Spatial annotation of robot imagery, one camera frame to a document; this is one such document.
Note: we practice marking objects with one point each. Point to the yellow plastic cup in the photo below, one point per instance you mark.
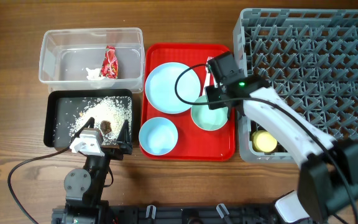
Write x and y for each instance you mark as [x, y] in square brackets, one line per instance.
[263, 141]

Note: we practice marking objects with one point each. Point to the light blue plate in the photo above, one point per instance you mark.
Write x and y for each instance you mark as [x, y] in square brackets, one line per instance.
[160, 87]

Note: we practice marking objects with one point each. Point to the white rice pile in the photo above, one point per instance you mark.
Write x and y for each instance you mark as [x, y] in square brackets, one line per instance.
[115, 109]

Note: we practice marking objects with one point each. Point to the clear plastic bin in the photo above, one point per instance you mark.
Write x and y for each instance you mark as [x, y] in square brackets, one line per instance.
[65, 54]

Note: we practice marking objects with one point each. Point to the grey dishwasher rack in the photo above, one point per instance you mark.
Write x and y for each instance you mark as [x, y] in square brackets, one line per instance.
[310, 57]

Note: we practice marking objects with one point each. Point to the red serving tray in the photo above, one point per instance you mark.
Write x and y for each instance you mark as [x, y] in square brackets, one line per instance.
[194, 144]

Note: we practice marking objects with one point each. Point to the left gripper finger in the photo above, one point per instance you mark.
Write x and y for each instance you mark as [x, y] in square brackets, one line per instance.
[88, 124]
[124, 137]

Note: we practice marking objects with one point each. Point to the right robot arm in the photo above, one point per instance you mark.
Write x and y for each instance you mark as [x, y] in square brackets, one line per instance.
[328, 180]

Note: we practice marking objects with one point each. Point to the brown food scrap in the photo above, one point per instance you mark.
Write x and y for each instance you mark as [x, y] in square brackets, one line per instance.
[105, 127]

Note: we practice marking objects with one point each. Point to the black plastic tray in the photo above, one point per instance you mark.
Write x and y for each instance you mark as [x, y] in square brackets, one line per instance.
[64, 105]

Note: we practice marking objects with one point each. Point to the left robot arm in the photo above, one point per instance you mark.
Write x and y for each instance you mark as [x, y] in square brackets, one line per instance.
[84, 186]

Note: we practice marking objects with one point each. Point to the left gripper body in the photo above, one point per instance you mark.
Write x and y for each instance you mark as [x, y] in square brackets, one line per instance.
[113, 153]

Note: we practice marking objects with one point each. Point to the mint green bowl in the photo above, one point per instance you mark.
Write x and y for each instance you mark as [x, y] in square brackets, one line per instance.
[207, 119]

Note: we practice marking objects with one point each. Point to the red snack wrapper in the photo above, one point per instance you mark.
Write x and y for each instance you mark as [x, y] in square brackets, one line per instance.
[110, 65]

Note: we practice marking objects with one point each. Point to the light blue small bowl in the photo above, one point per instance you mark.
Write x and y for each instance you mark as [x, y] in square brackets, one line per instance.
[158, 136]

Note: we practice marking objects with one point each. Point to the white napkin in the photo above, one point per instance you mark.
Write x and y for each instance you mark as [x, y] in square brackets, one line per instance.
[94, 74]

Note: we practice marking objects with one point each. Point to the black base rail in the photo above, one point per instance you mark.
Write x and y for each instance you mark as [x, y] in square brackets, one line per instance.
[258, 213]

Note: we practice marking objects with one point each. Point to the white plastic fork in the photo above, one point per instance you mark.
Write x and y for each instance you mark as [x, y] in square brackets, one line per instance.
[207, 77]

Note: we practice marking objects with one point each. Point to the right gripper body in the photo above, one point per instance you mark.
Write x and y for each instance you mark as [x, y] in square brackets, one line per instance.
[215, 99]

